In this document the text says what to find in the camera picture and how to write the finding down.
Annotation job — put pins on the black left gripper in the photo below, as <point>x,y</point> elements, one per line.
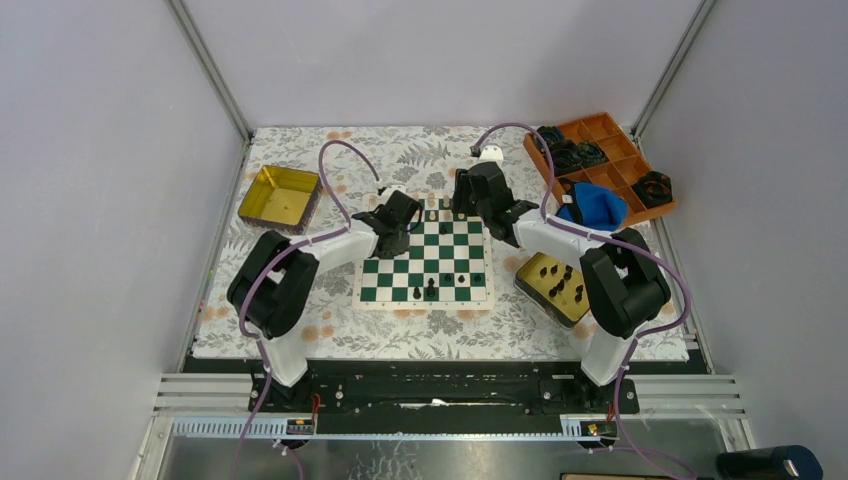
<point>401,247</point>

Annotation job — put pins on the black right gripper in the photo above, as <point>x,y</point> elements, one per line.
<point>462,187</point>

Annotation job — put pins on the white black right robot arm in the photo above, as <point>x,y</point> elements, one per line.
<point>622,281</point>

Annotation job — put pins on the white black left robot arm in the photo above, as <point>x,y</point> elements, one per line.
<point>271,289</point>

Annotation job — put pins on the green white chess board mat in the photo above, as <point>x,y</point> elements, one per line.
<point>388,284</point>

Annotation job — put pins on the gold tin lid left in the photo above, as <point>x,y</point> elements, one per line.
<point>281,198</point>

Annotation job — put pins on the gold tin box right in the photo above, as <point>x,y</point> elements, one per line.
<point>556,288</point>

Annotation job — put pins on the orange compartment tray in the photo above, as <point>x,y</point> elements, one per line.
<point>593,149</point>

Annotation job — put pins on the black hexagonal part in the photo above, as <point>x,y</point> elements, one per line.
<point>654,189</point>

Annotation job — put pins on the dark cylinder bottle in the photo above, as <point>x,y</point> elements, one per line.
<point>791,462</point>

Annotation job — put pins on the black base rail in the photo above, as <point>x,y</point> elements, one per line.
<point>456,397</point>

